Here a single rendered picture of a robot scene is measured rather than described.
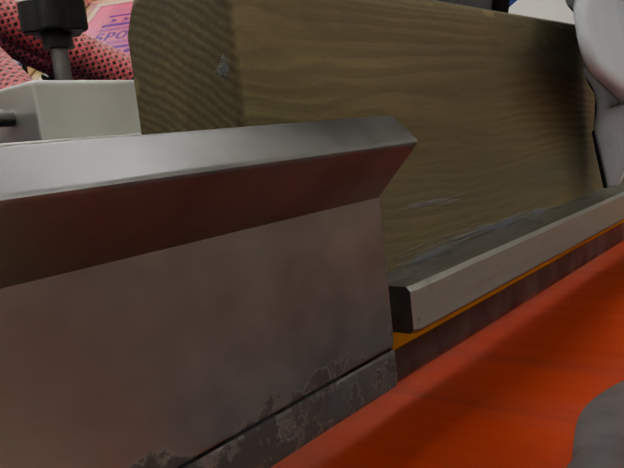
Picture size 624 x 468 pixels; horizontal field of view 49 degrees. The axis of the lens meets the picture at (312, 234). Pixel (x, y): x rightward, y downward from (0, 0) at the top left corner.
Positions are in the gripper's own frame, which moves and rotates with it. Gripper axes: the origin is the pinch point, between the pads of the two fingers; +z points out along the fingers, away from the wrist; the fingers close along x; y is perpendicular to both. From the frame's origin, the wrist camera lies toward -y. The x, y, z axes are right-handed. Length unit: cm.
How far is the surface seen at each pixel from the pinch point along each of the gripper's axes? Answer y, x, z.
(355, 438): 14.4, 0.3, 5.6
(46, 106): 5.6, -26.0, -5.1
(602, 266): -5.3, 0.2, 5.6
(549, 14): -200, -71, -33
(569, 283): -1.7, 0.0, 5.6
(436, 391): 11.0, 0.6, 5.6
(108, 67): -23, -60, -13
